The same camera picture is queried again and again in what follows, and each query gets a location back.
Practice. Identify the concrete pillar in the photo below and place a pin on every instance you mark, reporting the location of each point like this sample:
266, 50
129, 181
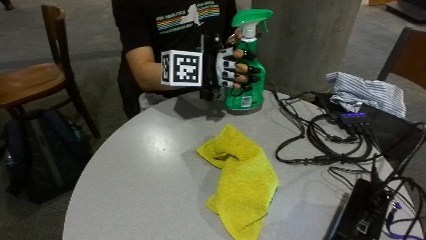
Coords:
306, 40

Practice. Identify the black electronic box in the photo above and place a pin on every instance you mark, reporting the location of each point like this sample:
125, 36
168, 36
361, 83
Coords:
361, 213

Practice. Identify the the person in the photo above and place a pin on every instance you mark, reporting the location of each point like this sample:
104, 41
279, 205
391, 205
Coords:
168, 33

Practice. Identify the striped white cloth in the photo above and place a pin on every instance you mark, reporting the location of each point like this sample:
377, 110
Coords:
367, 91

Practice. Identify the green spray bottle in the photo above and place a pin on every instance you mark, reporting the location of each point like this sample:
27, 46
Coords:
248, 83

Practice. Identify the white marker cube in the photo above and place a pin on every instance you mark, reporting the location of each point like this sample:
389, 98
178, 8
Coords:
182, 68

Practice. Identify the black usb hub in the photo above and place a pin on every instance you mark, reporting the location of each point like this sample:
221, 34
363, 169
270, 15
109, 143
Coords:
354, 117

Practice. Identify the dark wooden chair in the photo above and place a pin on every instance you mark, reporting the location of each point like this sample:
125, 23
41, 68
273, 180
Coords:
406, 56

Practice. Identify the yellow cloth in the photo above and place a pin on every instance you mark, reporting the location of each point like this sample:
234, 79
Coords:
241, 180

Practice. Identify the dark backpack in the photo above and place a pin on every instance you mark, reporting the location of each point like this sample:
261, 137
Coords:
40, 156

